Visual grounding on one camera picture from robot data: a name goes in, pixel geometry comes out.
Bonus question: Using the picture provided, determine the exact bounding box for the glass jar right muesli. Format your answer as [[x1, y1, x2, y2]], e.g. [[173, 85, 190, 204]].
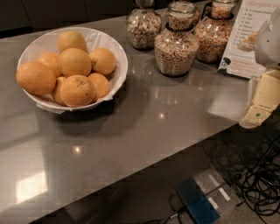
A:
[[194, 0, 238, 63]]

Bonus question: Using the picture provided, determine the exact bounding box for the small glass jar behind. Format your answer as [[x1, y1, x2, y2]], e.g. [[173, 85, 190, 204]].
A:
[[167, 0, 200, 30]]

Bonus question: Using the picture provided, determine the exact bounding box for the blue box on floor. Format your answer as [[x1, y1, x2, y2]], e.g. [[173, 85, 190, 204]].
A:
[[175, 178, 220, 224]]

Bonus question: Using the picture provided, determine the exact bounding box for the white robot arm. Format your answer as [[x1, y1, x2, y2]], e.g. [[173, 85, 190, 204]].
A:
[[238, 7, 280, 129]]

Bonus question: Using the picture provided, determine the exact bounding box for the glass jar centre granola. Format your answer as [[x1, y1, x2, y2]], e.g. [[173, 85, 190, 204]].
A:
[[154, 1, 200, 77]]

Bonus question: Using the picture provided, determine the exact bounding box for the tangle of black cables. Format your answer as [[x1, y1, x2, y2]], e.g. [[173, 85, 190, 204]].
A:
[[202, 116, 280, 224]]

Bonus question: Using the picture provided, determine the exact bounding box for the glass jar pale cereal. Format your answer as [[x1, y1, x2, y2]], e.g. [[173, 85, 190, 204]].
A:
[[126, 0, 162, 50]]

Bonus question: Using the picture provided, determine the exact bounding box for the white bowl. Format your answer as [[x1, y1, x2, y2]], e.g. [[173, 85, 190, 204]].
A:
[[17, 27, 128, 114]]

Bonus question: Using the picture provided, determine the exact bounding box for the orange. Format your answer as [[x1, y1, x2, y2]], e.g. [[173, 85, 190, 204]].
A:
[[88, 73, 110, 102], [16, 62, 56, 95], [59, 74, 95, 108], [89, 47, 117, 75], [59, 48, 92, 77], [36, 52, 62, 77], [57, 31, 87, 53]]

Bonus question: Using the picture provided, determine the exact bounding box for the orange low between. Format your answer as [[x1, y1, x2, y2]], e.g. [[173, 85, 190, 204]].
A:
[[51, 76, 66, 106]]

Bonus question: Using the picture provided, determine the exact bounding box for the allergens information sign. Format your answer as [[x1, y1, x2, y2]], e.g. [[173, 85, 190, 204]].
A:
[[218, 0, 280, 79]]

